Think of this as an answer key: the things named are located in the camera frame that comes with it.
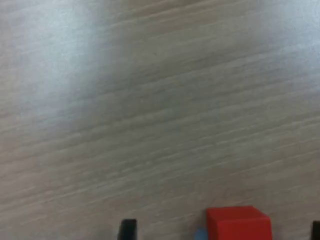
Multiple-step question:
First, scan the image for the blue-grey tape piece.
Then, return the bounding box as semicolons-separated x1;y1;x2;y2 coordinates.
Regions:
193;226;210;240

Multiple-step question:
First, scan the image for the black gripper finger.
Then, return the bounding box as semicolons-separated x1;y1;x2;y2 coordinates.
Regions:
117;218;138;240
311;220;320;240

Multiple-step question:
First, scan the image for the red cube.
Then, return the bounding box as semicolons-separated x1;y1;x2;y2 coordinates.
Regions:
205;206;273;240

